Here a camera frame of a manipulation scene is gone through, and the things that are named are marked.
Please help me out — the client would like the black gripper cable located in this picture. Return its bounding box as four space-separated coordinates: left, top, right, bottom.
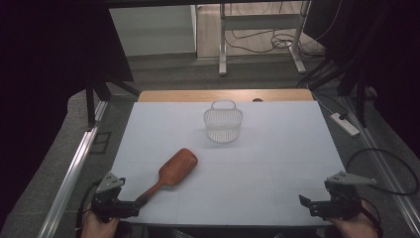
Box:
360 197 384 238
75 178 102 234

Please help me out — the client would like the person's left hand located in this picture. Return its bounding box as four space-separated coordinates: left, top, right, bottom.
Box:
80 205 121 238

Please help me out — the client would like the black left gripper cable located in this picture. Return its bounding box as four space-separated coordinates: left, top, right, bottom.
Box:
75 178 102 234

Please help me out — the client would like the white desk frame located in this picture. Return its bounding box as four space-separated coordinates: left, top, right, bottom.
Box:
217 0 312 76

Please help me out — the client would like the white plastic mesh basket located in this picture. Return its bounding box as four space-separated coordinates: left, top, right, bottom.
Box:
203 98 245 144

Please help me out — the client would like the white power strip cable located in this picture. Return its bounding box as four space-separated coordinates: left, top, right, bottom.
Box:
310 91 335 116

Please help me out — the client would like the black metal stand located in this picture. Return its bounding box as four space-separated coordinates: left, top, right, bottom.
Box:
296 56 370 129
83 74 142 131

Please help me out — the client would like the aluminium rail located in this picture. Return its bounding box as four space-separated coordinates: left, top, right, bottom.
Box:
37 100 109 238
342 95 420 236

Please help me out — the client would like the person's right hand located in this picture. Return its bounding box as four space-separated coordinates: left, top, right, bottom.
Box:
326 199 379 238

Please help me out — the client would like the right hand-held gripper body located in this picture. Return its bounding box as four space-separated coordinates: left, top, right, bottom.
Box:
324 171 377 221

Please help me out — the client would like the tangle of black floor cables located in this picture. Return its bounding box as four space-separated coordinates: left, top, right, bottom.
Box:
230 29 326 56

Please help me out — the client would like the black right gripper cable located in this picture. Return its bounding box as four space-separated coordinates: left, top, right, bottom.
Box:
360 197 384 238

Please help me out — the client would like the white board panel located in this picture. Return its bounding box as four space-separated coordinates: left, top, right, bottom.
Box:
108 4 198 58

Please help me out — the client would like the wooden paddle hairbrush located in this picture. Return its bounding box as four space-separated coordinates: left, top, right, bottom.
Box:
135 148 199 207

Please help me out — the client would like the white table mat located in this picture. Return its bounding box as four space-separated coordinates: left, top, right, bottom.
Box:
111 100 369 228

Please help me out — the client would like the white power strip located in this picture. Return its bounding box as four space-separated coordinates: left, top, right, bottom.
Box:
330 112 361 138

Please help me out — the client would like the black floor socket frame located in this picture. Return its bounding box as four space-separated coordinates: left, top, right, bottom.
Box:
88 131 112 155

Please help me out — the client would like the black looped floor cable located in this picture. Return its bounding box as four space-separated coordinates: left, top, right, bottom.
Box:
345 147 420 196

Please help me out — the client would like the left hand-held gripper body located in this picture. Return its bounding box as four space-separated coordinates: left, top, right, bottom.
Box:
90 172 127 223

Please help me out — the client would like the dark curtain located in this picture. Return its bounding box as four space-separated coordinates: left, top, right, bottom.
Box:
0 0 135 230
302 0 420 160

